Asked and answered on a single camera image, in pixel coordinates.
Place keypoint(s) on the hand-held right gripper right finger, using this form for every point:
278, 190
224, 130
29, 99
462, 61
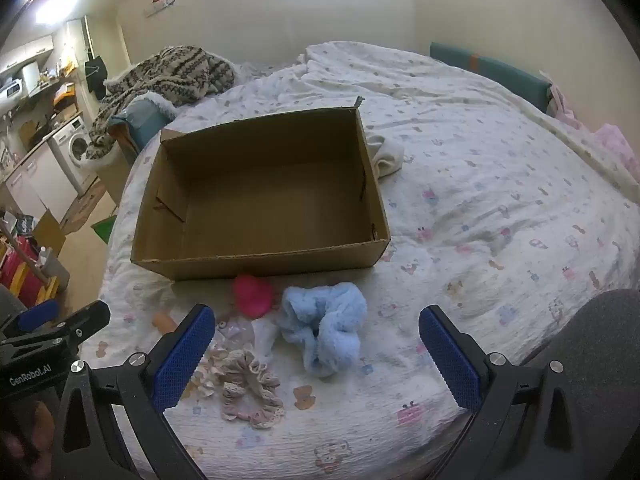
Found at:
450, 365

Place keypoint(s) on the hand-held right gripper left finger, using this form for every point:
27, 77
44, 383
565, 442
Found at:
182, 360

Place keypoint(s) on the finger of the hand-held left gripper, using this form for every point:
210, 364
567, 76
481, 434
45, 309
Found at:
40, 312
85, 317

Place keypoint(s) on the cream frilly scrunchie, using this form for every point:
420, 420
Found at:
212, 365

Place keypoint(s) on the beige lace scrunchie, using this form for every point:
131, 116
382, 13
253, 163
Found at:
260, 385

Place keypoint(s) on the blue fluffy scrunchie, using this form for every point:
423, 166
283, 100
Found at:
300, 310

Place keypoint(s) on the person's left forearm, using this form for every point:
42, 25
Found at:
35, 430

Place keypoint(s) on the person's left leg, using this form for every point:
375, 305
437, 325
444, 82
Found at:
9, 305

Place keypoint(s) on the small cardboard box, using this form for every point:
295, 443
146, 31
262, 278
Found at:
47, 232

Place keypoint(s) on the clear plastic bag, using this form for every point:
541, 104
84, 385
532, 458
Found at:
262, 335

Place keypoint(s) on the pink plush toy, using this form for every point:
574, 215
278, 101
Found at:
252, 295

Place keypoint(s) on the patterned floor rug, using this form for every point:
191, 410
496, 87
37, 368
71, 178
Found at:
85, 205

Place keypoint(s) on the white cabinet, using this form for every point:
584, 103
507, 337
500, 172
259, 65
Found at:
32, 185

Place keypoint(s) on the tall cardboard box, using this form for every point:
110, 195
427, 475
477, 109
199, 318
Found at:
115, 172

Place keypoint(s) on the white washing machine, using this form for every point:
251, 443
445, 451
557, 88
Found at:
75, 150

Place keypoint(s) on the bed with white quilt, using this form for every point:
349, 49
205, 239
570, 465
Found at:
500, 185

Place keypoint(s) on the white sock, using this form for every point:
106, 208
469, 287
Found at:
390, 155

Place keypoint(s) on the white microwave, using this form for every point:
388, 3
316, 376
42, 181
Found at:
10, 90

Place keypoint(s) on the black hanging bag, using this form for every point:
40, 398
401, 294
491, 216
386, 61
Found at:
95, 72

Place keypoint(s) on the patterned knit blanket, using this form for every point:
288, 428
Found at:
170, 75

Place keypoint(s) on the pink cloth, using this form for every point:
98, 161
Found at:
615, 140

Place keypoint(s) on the teal headboard cushion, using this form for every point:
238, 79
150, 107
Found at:
500, 77

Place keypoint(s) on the wall sticker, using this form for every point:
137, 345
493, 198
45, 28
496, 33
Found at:
160, 2

